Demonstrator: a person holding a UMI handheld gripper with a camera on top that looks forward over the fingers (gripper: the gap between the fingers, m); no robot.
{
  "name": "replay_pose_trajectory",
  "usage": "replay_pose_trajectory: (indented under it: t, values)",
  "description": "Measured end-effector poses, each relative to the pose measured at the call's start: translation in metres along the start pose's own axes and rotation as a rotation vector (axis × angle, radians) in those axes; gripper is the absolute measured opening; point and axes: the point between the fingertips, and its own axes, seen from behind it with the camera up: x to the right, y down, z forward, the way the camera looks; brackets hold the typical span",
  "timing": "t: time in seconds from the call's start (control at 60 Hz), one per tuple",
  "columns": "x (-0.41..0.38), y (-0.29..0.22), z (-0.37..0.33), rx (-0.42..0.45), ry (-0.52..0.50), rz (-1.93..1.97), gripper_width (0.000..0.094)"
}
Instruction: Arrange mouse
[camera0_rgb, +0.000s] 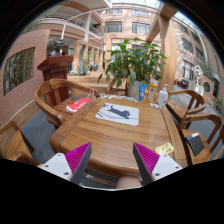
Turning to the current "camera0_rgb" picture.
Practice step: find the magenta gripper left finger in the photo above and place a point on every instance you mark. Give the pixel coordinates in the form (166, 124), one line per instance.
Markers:
(70, 166)

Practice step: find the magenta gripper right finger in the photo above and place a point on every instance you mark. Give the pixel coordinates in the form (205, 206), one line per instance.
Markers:
(153, 166)

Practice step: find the grey mouse pad with cat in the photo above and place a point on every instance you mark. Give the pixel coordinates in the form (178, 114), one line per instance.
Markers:
(119, 114)

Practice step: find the black notebook on chair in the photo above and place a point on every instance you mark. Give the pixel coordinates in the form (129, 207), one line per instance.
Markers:
(195, 143)

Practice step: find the wooden chair right near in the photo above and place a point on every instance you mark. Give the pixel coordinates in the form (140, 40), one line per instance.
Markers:
(210, 143)

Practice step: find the wooden table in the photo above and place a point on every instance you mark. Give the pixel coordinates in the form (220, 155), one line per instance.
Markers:
(112, 143)

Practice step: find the wooden chair near left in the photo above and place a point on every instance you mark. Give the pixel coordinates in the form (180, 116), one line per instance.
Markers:
(15, 146)

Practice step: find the wooden chair right far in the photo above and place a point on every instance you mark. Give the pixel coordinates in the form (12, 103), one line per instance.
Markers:
(195, 104)

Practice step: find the white pump bottle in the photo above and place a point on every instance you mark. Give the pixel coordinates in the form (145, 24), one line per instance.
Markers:
(162, 97)

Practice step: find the wooden armchair left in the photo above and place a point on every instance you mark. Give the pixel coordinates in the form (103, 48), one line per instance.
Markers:
(57, 114)

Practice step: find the blue tube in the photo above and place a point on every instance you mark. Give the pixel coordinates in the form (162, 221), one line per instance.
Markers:
(142, 88)

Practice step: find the yellow bottle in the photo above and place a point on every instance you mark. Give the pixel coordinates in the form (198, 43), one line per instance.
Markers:
(152, 90)

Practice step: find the wooden chair behind table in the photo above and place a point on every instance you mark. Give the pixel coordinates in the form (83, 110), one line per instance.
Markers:
(113, 89)

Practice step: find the potted green plant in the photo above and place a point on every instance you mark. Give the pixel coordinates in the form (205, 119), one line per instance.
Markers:
(133, 66)

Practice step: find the bronze bust statue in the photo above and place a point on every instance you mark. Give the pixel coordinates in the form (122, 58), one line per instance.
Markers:
(57, 47)

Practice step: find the red wooden pedestal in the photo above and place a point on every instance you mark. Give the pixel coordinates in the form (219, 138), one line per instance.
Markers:
(56, 67)

